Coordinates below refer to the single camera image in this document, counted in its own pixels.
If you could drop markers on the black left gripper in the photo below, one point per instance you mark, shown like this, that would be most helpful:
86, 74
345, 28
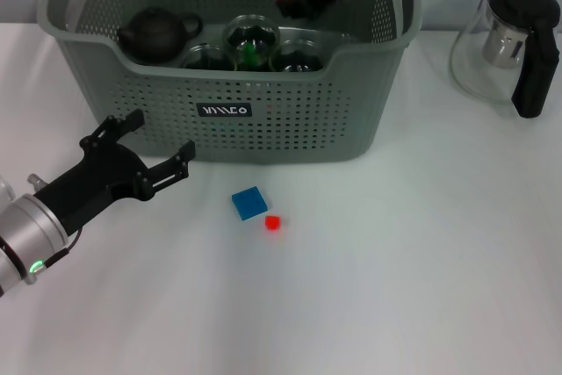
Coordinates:
94, 177

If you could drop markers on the glass teacup black base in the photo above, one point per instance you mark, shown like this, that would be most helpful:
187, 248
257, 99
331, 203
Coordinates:
206, 59
298, 59
243, 28

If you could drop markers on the green toy brick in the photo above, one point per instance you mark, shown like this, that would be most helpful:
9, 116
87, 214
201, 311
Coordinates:
251, 52

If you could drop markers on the blue toy brick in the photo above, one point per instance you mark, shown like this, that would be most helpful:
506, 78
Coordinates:
249, 204

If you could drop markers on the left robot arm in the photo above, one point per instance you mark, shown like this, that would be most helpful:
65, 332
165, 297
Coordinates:
30, 234

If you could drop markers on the grey perforated storage basket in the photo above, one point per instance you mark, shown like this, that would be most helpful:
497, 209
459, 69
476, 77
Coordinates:
285, 129

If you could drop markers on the silver left gripper stud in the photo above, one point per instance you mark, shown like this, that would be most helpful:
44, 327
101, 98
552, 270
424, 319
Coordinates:
35, 182

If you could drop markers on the black clay teapot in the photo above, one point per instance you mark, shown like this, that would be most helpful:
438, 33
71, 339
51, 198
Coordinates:
153, 34

